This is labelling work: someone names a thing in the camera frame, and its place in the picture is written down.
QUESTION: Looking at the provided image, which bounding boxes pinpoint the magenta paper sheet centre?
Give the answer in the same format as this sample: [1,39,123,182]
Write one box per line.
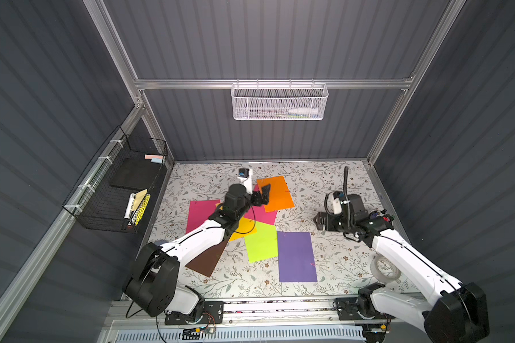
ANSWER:
[244,206,278,225]

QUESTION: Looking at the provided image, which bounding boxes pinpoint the magenta paper sheet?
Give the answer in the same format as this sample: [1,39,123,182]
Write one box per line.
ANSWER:
[185,200,220,233]
[244,206,278,225]

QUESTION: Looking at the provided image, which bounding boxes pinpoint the purple paper sheet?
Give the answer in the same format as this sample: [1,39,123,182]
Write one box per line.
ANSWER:
[277,232,317,283]

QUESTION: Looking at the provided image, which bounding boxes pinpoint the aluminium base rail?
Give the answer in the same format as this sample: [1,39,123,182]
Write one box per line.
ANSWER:
[97,295,429,342]

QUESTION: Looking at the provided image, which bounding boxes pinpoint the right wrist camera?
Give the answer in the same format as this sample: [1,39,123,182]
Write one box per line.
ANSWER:
[332,191,343,215]

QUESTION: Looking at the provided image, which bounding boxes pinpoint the lime green paper sheet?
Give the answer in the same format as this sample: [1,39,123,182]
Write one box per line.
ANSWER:
[244,222,278,264]

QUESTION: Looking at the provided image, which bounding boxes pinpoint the orange paper sheet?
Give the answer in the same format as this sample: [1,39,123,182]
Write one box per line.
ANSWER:
[257,176,295,212]

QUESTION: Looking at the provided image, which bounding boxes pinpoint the magenta paper sheet left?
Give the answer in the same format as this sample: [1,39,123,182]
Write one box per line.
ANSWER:
[185,200,220,233]

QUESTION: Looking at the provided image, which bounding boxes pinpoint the black wire basket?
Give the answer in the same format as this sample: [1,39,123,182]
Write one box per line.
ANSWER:
[63,127,169,234]

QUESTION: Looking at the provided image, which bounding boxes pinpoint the white glue bottle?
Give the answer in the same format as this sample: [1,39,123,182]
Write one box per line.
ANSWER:
[288,108,320,117]

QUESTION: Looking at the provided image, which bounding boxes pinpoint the brown paper sheet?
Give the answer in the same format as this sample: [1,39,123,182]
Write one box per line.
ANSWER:
[186,241,228,277]

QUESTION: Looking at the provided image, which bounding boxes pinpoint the white wire mesh basket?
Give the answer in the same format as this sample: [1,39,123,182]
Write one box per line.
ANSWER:
[230,81,329,121]

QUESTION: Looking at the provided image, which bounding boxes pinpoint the clear tape roll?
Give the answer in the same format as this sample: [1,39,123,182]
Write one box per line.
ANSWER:
[370,254,402,284]

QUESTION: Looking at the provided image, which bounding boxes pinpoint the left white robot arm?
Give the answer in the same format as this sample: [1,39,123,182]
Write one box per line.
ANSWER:
[122,184,272,322]

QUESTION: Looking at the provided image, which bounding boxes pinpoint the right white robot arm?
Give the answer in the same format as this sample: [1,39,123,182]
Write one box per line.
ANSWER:
[313,212,490,342]

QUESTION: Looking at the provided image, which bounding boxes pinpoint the yellow highlighter markers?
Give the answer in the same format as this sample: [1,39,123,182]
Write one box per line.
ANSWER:
[130,190,151,227]

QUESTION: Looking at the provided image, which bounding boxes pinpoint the yellow paper sheet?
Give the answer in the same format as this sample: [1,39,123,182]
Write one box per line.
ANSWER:
[229,217,257,242]

